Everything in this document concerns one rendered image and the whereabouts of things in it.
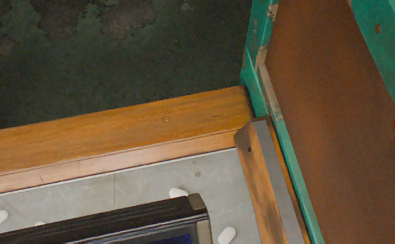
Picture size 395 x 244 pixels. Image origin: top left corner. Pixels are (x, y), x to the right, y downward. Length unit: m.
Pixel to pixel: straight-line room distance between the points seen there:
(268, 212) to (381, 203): 0.27
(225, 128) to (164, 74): 0.98
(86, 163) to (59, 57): 1.11
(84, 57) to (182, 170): 1.13
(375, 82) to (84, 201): 0.57
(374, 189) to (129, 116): 0.51
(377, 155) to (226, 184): 0.42
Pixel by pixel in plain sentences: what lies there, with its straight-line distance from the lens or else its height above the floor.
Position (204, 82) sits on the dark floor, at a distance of 1.83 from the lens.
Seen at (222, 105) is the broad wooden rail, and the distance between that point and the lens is 0.91.
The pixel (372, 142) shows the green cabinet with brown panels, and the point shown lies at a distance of 0.52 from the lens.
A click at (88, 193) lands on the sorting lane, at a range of 0.89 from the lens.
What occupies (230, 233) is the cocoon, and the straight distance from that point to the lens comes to 0.83.
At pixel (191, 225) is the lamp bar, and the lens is 0.47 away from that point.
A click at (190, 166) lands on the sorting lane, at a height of 0.74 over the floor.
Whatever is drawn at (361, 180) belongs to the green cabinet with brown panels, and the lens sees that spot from 0.56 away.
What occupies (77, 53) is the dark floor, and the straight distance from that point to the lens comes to 1.95.
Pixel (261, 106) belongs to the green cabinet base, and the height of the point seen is 0.82.
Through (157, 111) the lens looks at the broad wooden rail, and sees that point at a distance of 0.91.
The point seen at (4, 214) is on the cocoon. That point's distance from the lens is 0.90.
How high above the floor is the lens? 1.57
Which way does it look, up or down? 64 degrees down
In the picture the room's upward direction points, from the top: straight up
